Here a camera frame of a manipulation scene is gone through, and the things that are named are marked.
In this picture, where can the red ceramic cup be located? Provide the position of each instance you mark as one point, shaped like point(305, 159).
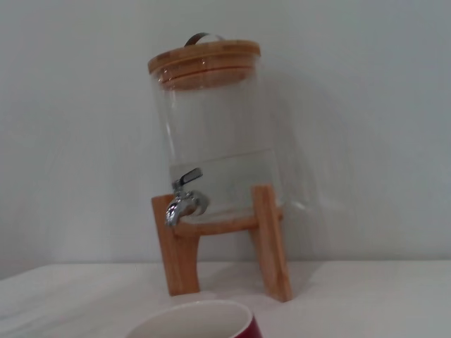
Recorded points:
point(211, 317)

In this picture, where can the chrome faucet tap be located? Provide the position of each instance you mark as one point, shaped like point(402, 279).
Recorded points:
point(178, 207)

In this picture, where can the glass water dispenser jar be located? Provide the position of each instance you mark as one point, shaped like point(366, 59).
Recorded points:
point(218, 126)

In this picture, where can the wooden dispenser stand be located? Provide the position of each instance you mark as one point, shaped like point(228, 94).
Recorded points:
point(267, 246)

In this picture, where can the wooden jar lid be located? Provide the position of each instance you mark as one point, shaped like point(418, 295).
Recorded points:
point(208, 58)

